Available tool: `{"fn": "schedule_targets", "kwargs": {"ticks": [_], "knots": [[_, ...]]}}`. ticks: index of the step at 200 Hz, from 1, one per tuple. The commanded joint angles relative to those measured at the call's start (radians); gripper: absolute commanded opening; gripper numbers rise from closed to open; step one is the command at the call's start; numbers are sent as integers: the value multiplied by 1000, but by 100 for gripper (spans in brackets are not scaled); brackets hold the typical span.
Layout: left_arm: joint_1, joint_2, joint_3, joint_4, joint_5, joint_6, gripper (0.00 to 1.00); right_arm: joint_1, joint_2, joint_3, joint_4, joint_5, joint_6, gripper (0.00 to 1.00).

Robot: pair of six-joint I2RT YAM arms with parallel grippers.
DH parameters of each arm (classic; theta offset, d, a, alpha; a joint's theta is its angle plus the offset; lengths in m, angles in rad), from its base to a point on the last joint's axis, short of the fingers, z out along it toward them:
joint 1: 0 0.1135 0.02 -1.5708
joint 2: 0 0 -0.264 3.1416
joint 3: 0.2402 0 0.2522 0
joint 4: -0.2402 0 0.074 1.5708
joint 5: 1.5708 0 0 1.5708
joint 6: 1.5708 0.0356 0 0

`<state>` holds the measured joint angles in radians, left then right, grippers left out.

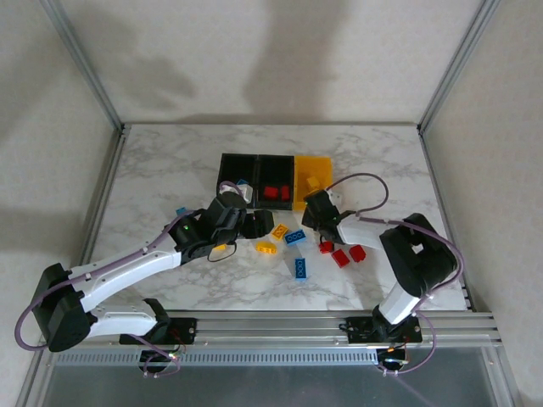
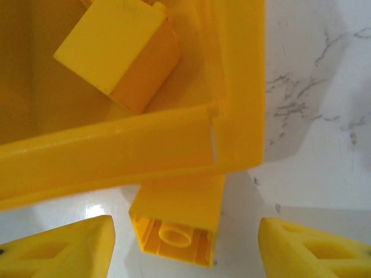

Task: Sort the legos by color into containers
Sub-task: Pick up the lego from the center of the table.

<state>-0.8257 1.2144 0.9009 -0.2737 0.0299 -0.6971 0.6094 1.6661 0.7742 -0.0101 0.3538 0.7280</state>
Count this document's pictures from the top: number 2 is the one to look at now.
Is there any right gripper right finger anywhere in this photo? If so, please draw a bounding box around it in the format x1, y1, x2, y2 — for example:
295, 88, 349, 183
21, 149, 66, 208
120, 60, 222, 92
259, 217, 371, 278

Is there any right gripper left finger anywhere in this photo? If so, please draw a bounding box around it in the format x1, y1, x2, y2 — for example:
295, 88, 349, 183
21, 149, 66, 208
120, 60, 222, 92
0, 215, 116, 278

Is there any yellow plastic bin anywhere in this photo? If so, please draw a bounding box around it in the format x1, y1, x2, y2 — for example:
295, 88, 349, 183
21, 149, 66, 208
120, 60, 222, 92
0, 0, 267, 211

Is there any yellow square lego brick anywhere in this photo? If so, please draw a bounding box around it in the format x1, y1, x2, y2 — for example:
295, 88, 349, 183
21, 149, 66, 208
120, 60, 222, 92
53, 0, 181, 114
129, 173, 227, 269

